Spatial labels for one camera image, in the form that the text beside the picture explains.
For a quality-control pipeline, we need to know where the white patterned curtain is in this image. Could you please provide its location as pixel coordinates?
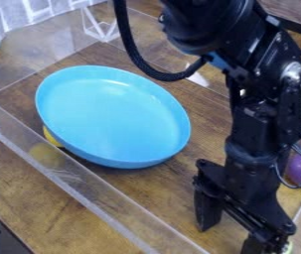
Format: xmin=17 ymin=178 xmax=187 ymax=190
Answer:
xmin=0 ymin=0 xmax=107 ymax=45

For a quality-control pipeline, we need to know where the clear acrylic back wall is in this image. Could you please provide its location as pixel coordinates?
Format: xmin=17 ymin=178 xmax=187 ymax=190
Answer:
xmin=80 ymin=4 xmax=301 ymax=133

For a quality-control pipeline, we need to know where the black corrugated cable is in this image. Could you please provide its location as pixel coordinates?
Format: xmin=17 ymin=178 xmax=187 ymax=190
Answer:
xmin=111 ymin=0 xmax=211 ymax=82

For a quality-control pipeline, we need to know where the orange toy carrot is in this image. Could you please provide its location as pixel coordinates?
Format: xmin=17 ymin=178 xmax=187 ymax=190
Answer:
xmin=281 ymin=241 xmax=293 ymax=254

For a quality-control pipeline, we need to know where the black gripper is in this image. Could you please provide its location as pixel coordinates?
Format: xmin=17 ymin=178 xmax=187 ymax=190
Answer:
xmin=191 ymin=138 xmax=298 ymax=254

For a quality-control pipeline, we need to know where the clear acrylic wall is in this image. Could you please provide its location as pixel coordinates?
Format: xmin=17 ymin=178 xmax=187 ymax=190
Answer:
xmin=0 ymin=107 xmax=209 ymax=254
xmin=80 ymin=4 xmax=301 ymax=133

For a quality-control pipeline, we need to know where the clear acrylic front wall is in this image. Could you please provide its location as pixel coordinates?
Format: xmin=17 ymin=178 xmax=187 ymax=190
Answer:
xmin=0 ymin=107 xmax=209 ymax=254

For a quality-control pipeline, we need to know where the yellow toy lemon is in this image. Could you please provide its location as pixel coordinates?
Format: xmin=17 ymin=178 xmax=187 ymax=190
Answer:
xmin=43 ymin=126 xmax=63 ymax=148

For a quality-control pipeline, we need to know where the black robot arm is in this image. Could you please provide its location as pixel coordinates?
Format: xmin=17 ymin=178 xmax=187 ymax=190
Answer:
xmin=160 ymin=0 xmax=301 ymax=254

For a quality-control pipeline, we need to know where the blue plastic plate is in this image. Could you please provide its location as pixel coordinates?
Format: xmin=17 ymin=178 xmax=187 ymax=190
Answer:
xmin=35 ymin=65 xmax=191 ymax=169

